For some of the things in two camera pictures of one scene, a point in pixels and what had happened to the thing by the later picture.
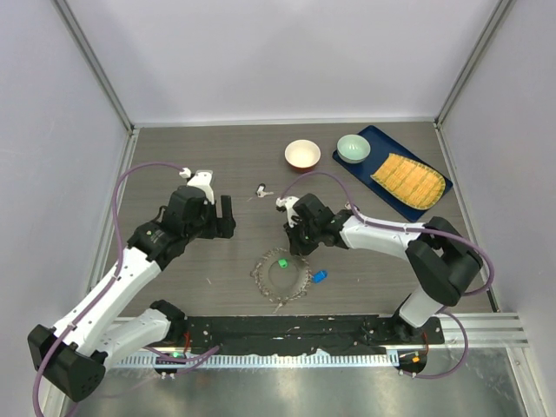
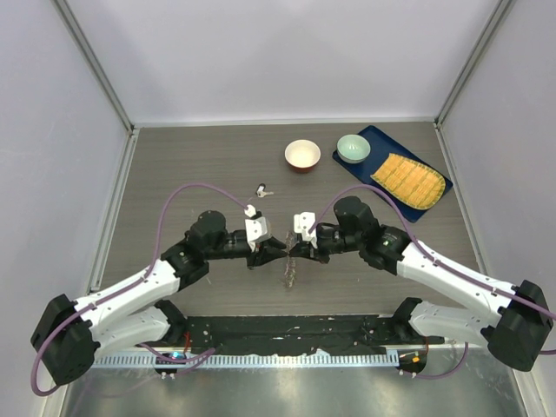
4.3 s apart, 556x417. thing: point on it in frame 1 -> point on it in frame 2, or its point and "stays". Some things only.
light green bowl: [353, 148] stays
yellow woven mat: [416, 185] stays
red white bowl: [302, 155] stays
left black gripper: [221, 227] -> [265, 251]
